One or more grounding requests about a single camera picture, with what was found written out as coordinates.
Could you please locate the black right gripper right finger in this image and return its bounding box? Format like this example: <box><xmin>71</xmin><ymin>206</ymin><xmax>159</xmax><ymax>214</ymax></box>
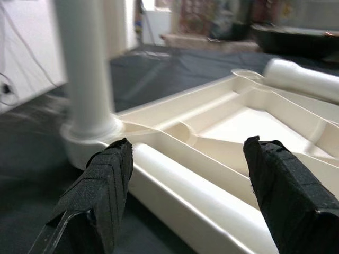
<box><xmin>243</xmin><ymin>135</ymin><xmax>339</xmax><ymax>254</ymax></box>

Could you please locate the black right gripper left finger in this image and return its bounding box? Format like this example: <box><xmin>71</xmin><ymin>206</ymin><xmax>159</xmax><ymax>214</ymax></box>
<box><xmin>28</xmin><ymin>137</ymin><xmax>134</xmax><ymax>254</ymax></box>

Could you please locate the white plastic table top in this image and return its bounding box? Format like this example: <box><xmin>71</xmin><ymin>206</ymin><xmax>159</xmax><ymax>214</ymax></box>
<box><xmin>60</xmin><ymin>67</ymin><xmax>339</xmax><ymax>254</ymax></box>

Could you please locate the black tablecloth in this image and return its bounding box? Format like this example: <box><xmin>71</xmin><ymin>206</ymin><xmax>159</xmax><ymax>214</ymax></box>
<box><xmin>0</xmin><ymin>43</ymin><xmax>339</xmax><ymax>254</ymax></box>

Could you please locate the black power adapter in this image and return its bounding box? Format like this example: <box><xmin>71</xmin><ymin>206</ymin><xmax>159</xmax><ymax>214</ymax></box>
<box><xmin>1</xmin><ymin>81</ymin><xmax>14</xmax><ymax>95</ymax></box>

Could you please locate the black basin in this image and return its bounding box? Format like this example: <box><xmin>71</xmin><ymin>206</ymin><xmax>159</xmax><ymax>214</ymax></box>
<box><xmin>250</xmin><ymin>23</ymin><xmax>339</xmax><ymax>64</ymax></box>

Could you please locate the stone ledge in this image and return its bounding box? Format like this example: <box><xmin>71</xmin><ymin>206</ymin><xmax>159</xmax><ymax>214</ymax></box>
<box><xmin>158</xmin><ymin>33</ymin><xmax>262</xmax><ymax>53</ymax></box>

